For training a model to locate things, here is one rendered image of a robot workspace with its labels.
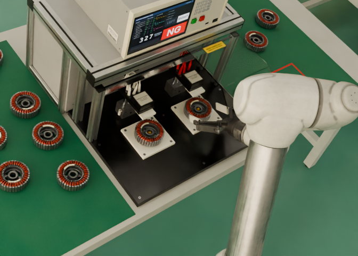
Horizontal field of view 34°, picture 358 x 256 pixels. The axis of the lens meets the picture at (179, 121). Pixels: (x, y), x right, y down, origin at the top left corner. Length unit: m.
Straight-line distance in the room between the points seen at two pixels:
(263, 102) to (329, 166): 2.07
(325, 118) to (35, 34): 1.19
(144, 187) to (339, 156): 1.70
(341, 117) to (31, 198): 1.08
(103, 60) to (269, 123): 0.73
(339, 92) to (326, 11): 3.01
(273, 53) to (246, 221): 1.30
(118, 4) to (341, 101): 0.81
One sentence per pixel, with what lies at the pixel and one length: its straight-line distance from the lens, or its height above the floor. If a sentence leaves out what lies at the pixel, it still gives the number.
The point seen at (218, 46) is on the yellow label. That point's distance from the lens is 2.22.
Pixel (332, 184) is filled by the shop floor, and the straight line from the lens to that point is 3.41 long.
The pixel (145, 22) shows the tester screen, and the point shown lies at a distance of 1.93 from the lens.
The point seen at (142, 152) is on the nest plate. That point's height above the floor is 0.78.
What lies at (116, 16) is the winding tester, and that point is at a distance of 1.95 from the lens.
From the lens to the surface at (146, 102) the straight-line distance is 2.14.
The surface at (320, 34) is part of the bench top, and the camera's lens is 3.00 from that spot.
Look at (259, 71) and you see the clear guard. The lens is 2.19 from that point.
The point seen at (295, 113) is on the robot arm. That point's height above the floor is 1.51.
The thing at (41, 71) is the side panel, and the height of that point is 0.81.
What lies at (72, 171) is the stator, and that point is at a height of 0.78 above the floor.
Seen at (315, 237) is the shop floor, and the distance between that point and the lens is 3.18.
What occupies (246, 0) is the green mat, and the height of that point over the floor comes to 0.75.
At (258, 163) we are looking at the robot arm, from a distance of 1.54.
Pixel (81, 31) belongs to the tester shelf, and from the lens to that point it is 2.07.
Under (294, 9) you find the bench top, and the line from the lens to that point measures 3.07.
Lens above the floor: 2.53
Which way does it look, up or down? 50 degrees down
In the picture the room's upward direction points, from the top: 19 degrees clockwise
